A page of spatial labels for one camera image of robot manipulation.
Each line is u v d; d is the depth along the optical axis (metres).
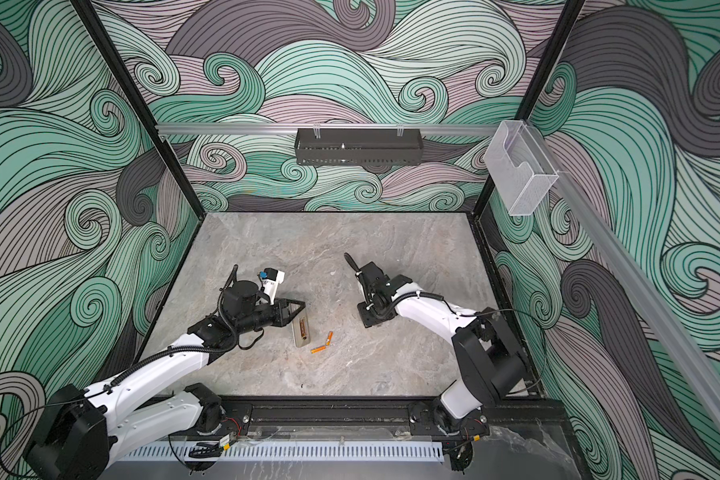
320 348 0.86
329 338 0.87
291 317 0.75
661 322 0.49
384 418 0.74
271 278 0.73
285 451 0.70
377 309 0.64
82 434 0.39
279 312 0.70
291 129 0.94
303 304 0.78
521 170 0.77
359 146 0.98
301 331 0.77
